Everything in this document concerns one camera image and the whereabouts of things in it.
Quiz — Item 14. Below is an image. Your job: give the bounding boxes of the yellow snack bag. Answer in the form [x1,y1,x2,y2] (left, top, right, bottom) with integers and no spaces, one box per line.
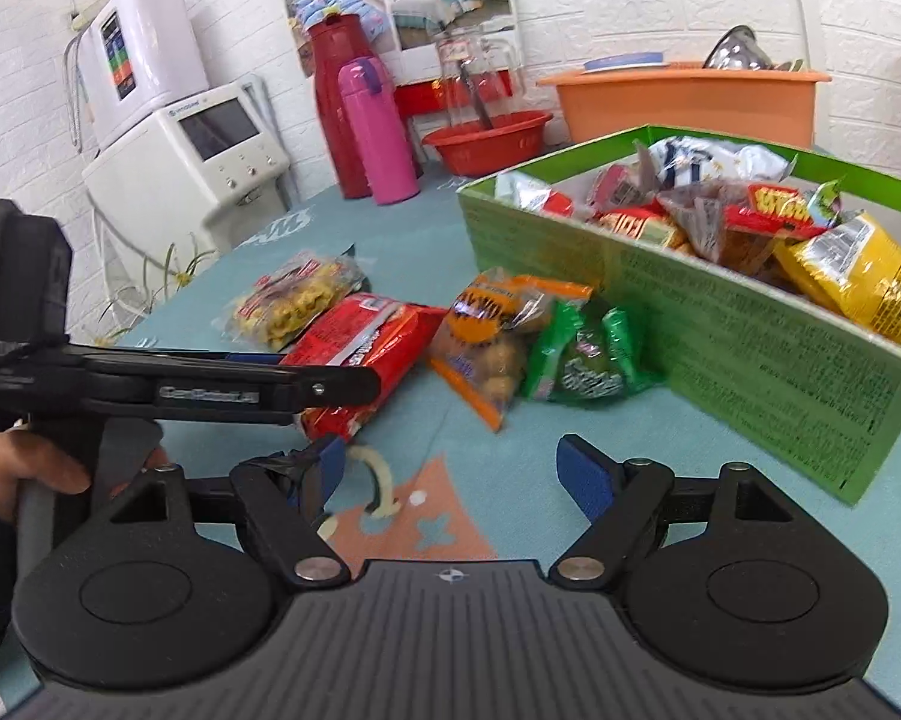
[773,211,901,346]

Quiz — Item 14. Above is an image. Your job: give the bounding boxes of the person left hand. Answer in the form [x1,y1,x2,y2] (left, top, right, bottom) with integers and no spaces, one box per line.
[0,427,91,523]

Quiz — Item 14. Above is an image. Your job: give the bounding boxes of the green snack bag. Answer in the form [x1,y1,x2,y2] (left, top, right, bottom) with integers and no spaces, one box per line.
[520,301,662,405]

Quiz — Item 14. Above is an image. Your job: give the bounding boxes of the yellow cracker bag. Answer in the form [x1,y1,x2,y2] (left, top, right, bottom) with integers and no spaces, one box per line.
[217,247,367,351]

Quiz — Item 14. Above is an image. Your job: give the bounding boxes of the large red snack bag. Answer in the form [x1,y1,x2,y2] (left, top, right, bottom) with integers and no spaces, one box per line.
[281,293,447,442]

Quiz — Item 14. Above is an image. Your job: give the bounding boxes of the orange ball snack bag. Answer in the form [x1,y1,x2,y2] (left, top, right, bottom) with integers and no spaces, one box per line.
[427,268,592,431]

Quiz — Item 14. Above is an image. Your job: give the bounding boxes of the white countertop appliance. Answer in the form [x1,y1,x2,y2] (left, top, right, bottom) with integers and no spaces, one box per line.
[82,76,289,278]

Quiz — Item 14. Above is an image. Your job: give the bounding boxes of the green cardboard box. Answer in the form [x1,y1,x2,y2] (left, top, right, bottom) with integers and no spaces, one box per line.
[459,125,901,504]

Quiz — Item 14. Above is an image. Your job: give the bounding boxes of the white silver snack bag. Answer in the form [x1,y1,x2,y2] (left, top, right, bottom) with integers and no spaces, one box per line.
[647,135,792,188]

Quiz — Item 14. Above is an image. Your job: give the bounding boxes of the white water purifier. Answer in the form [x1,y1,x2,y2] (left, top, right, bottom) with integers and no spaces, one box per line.
[77,0,209,148]

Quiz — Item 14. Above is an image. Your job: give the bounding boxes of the red plastic basin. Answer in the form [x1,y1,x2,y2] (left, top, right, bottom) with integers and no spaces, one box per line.
[423,110,553,177]

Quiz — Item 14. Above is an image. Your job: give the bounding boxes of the pink thermos bottle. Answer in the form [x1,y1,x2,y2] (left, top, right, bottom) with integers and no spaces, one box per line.
[338,57,419,205]

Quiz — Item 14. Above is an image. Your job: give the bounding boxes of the orange plastic tub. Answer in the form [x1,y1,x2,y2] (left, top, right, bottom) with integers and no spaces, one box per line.
[538,64,831,149]

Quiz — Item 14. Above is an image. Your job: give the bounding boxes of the blue lidded container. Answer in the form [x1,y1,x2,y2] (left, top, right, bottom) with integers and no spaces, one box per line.
[582,52,667,73]

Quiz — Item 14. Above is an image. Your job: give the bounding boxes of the glass pitcher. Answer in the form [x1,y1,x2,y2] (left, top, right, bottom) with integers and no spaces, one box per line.
[436,26,523,130]

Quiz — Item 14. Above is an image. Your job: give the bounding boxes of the red thermos jug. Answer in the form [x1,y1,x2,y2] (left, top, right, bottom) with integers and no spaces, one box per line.
[307,13,374,200]

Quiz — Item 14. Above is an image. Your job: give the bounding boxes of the metal bowl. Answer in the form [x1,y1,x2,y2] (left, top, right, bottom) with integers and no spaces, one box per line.
[702,25,774,70]

